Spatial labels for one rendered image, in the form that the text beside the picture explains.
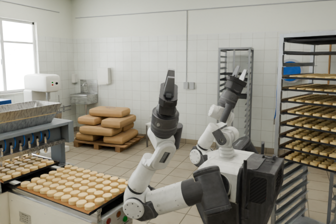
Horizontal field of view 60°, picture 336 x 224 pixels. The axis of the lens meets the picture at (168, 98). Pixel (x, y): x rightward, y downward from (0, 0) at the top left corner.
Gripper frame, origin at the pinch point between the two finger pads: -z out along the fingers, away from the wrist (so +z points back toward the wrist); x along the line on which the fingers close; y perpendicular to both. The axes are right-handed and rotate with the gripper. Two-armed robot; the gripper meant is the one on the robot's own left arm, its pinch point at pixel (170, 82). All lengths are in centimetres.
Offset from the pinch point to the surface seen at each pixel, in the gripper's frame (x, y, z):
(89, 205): 16, -30, 81
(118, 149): 320, -63, 306
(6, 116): 64, -93, 69
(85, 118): 368, -135, 284
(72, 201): 20, -40, 83
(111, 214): 20, -20, 90
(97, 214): 14, -25, 83
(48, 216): 24, -55, 102
